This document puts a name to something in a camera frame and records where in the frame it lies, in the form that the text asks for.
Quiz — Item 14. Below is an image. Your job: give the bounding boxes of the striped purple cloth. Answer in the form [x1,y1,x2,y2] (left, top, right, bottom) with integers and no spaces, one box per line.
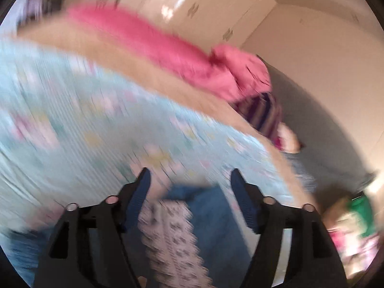
[233,92,284,140]

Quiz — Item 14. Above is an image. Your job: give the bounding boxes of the beige bed sheet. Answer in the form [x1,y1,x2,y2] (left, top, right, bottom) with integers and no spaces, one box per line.
[15,8,322,214]

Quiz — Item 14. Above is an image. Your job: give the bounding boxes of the grey bed headboard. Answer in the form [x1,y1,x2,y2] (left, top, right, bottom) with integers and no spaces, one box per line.
[263,65,379,205]

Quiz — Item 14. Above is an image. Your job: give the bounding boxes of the blue denim pants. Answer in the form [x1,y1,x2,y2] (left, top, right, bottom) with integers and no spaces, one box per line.
[6,184,259,288]

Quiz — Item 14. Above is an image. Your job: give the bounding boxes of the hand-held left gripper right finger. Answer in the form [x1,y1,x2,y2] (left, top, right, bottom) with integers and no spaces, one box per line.
[229,168,345,288]

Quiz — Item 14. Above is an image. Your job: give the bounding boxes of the pile of clothes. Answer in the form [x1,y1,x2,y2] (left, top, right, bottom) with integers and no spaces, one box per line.
[17,0,70,28]

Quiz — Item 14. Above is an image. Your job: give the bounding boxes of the pink quilt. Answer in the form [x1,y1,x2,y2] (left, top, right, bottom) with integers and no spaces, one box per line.
[65,2,274,104]

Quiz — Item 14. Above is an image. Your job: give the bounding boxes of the green bag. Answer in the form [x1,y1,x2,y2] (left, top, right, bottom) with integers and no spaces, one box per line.
[344,194,377,238]

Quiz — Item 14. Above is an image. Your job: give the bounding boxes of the cartoon cat printed blanket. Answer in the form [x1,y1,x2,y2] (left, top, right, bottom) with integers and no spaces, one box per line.
[0,40,293,288]

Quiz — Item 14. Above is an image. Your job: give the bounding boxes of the white wardrobe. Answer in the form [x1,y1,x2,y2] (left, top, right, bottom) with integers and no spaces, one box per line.
[80,0,278,49]

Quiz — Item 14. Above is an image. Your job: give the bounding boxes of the white and pink cloth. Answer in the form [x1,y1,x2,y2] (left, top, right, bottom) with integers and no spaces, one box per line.
[271,122,304,154]

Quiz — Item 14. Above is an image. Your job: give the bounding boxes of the dark floral cloth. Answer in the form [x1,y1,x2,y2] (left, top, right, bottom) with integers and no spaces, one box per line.
[282,152,319,193]

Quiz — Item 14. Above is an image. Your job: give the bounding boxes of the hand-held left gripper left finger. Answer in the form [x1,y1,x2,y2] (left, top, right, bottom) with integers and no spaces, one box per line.
[33,167,152,288]

